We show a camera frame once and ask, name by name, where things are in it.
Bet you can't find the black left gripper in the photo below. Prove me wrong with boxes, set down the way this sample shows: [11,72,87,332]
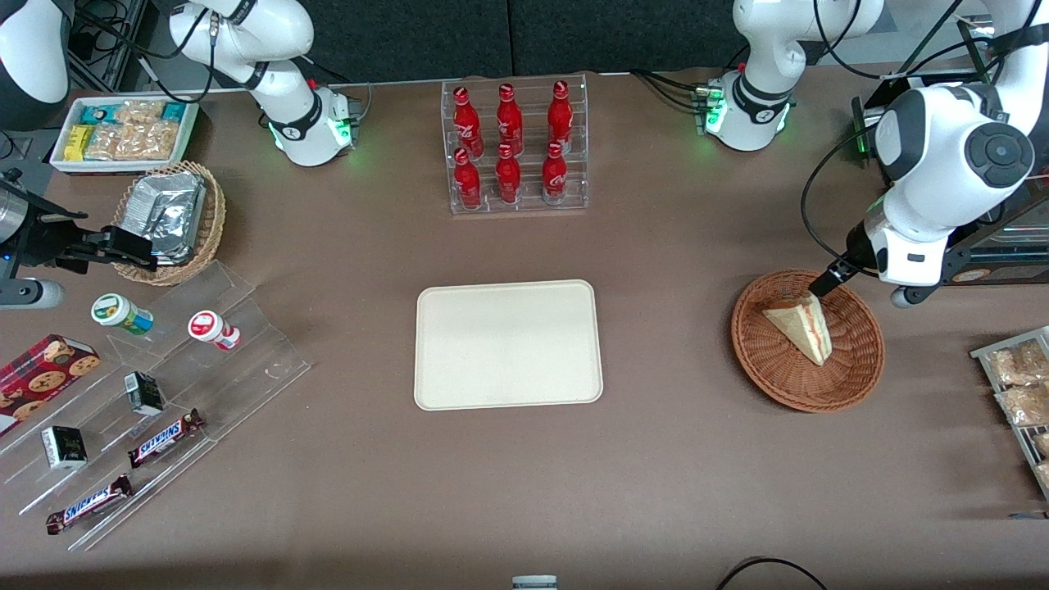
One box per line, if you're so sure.
[809,217,882,298]

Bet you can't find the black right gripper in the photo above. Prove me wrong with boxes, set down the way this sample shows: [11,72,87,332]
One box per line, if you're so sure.
[16,197,158,274]

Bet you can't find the triangular sandwich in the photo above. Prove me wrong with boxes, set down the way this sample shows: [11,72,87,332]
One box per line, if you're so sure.
[762,293,833,366]

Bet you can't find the light wicker basket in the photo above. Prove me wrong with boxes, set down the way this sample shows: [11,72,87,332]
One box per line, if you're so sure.
[112,161,227,287]

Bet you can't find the brown wicker basket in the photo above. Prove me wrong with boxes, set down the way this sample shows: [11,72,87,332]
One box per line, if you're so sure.
[731,270,886,413]

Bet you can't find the white snack tray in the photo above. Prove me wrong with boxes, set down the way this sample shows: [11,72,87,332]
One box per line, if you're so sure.
[49,96,200,175]

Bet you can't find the cream plastic tray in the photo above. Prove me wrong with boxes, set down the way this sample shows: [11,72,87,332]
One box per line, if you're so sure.
[414,279,604,411]

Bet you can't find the green lid white cup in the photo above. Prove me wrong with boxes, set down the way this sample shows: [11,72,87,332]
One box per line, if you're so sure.
[90,293,155,337]

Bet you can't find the silver foil packet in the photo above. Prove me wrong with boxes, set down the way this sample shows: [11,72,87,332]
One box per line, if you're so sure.
[148,238,199,266]
[120,170,207,248]

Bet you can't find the clear bag of crackers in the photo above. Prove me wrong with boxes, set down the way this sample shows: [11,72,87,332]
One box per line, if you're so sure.
[84,123,132,161]
[115,100,165,125]
[123,121,179,161]

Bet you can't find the red lid white cup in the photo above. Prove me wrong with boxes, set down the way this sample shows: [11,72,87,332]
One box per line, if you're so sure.
[188,310,242,352]

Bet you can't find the small black carton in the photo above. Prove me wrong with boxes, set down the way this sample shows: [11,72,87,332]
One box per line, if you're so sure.
[41,425,89,470]
[124,371,165,416]

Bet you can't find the red plaid cookie box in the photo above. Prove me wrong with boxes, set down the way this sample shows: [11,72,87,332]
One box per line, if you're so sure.
[0,334,102,438]

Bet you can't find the black glass food warmer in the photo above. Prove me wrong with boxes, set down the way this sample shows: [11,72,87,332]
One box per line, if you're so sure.
[851,70,1049,287]

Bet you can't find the clear acrylic stepped stand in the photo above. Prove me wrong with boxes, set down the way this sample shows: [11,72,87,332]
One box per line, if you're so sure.
[0,261,312,551]

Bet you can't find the brown Snickers bar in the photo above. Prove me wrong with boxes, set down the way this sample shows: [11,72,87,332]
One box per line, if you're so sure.
[45,474,134,536]
[127,408,205,470]

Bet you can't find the red cola bottle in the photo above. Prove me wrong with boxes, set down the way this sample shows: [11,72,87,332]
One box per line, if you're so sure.
[496,143,522,204]
[453,86,484,158]
[497,83,524,154]
[542,141,568,203]
[548,79,574,150]
[454,147,482,210]

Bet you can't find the clear acrylic bottle rack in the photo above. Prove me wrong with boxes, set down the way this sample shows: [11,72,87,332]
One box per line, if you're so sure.
[441,73,589,216]

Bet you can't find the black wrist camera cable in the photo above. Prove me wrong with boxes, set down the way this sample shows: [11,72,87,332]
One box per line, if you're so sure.
[801,123,882,265]

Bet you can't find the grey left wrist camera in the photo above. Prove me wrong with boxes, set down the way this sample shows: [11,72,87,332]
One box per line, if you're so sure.
[891,282,945,310]

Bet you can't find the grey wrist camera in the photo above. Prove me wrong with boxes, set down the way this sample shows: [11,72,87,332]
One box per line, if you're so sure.
[891,282,945,310]
[0,279,65,311]

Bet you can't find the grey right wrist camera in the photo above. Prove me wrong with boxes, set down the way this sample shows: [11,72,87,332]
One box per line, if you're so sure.
[0,279,65,311]

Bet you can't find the aluminium frame post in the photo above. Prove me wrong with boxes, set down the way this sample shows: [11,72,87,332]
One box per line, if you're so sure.
[70,0,150,91]

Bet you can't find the grey wire rack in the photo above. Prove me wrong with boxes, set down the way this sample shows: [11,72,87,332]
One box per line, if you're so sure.
[970,326,1049,501]

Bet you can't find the black arm base cables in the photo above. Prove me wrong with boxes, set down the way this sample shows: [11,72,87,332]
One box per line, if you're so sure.
[629,69,712,113]

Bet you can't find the black cable loop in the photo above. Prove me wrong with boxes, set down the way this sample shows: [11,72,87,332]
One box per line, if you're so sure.
[715,556,830,590]

